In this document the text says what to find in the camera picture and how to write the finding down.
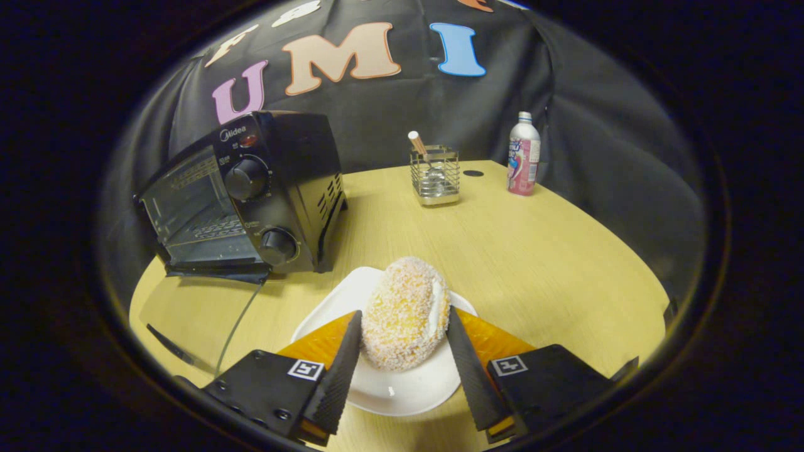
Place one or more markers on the white plate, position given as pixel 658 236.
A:
pixel 402 389

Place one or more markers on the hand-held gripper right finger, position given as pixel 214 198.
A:
pixel 471 376

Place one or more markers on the pink and white bottle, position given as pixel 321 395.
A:
pixel 523 157

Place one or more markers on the black toaster oven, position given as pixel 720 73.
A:
pixel 295 163

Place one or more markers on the sugar-coated bread roll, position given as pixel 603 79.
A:
pixel 402 307

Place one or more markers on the black table grommet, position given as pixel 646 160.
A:
pixel 473 173

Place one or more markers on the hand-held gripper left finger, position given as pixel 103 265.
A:
pixel 342 370

